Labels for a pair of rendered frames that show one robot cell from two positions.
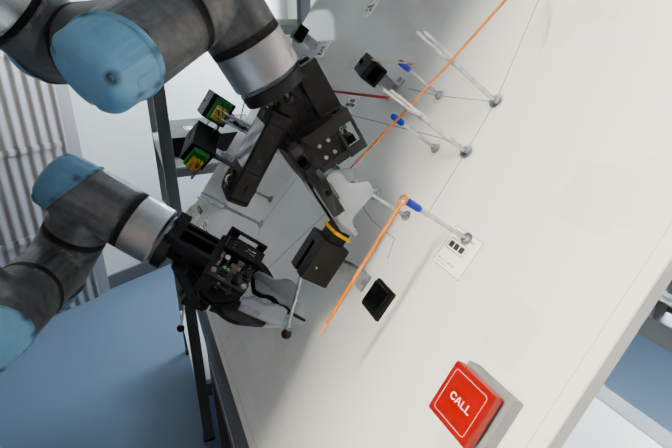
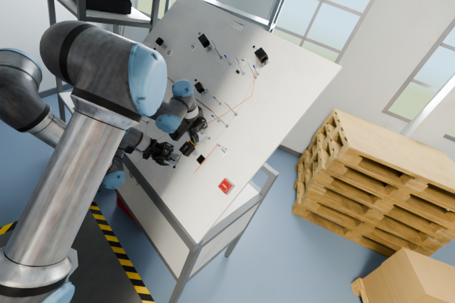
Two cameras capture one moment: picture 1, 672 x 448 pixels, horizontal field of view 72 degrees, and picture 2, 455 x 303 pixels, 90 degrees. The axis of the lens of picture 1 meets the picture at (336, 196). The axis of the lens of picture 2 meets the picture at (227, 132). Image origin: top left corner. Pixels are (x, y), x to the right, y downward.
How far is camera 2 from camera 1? 63 cm
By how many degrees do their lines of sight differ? 33
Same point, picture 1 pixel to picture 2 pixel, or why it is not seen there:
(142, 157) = (17, 38)
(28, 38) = not seen: hidden behind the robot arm
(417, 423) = (212, 189)
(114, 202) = (137, 137)
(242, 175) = (179, 134)
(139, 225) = (143, 143)
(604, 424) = not seen: hidden behind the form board
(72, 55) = (166, 126)
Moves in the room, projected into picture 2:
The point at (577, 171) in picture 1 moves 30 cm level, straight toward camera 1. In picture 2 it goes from (251, 141) to (250, 188)
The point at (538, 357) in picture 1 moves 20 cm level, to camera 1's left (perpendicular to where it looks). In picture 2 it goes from (239, 177) to (197, 181)
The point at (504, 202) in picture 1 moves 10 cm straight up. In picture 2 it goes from (235, 143) to (242, 126)
